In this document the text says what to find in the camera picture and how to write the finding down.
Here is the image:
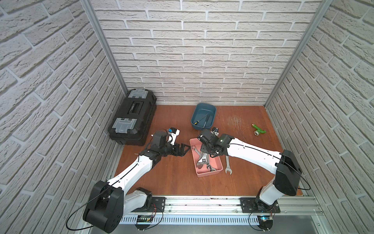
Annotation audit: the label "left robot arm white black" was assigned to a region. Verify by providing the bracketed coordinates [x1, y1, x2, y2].
[82, 127, 191, 234]

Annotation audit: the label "silver adjustable wrench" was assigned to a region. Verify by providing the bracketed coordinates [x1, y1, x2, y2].
[196, 152, 209, 169]

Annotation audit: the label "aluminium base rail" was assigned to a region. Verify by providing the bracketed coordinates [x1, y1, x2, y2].
[119, 196, 324, 227]

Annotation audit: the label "small silver combination wrench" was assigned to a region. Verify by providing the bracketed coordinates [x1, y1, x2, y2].
[207, 164, 216, 172]

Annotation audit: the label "pink plastic storage box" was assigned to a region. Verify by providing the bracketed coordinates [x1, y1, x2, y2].
[190, 138, 223, 177]

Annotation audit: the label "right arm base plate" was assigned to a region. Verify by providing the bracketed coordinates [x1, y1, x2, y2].
[239, 197, 281, 214]

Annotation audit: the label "green handled tool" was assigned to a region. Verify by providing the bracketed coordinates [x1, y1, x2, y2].
[252, 124, 266, 136]

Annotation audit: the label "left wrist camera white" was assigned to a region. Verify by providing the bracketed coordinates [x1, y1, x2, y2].
[167, 127, 180, 146]

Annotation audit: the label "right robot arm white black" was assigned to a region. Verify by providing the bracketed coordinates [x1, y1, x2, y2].
[197, 129, 304, 212]

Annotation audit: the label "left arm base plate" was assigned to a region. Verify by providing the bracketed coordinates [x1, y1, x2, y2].
[132, 197, 166, 213]

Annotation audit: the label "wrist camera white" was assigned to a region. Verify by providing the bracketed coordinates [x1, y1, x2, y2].
[211, 127, 219, 136]
[167, 127, 180, 146]

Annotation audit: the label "teal plastic bin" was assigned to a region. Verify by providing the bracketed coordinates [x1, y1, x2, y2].
[191, 103, 217, 131]

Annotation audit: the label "large silver combination wrench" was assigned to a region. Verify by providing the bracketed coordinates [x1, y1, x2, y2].
[225, 156, 232, 175]

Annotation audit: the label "left controller board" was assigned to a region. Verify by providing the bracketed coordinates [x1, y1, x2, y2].
[135, 215, 154, 231]

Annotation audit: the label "right controller board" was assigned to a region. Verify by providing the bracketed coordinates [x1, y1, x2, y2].
[257, 216, 273, 232]

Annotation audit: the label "black toolbox grey latches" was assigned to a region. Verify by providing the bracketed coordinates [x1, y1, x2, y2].
[108, 89, 157, 146]

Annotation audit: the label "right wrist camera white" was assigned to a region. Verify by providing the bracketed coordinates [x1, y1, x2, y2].
[211, 127, 219, 136]

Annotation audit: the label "controller board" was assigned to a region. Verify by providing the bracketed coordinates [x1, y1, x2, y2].
[135, 215, 154, 231]
[257, 216, 273, 232]

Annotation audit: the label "black tool in teal bin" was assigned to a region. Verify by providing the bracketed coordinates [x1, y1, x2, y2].
[203, 115, 210, 128]

